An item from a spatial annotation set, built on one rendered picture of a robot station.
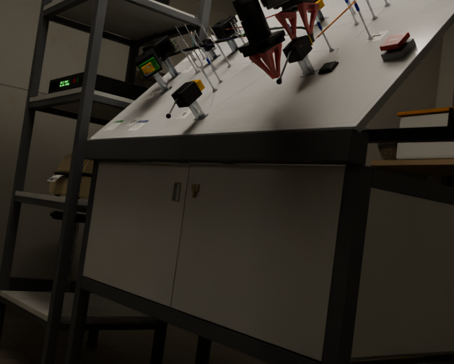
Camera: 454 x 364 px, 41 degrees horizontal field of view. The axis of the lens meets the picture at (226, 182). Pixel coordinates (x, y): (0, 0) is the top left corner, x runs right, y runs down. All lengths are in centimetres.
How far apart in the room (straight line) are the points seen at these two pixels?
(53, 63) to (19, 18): 34
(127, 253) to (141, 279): 12
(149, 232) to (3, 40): 251
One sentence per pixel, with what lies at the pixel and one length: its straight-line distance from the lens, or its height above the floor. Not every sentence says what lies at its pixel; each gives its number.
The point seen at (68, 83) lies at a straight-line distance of 243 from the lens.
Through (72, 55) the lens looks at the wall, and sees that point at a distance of 418.
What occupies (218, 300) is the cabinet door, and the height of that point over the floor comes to 46.
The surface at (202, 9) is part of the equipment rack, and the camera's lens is 255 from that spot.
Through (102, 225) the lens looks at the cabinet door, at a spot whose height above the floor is 58.
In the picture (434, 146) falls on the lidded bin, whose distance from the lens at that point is 344.
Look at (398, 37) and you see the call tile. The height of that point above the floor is 110.
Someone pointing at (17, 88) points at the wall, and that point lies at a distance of 406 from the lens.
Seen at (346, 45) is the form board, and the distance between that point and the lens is 162.
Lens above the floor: 66
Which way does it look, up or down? 3 degrees up
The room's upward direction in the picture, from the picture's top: 8 degrees clockwise
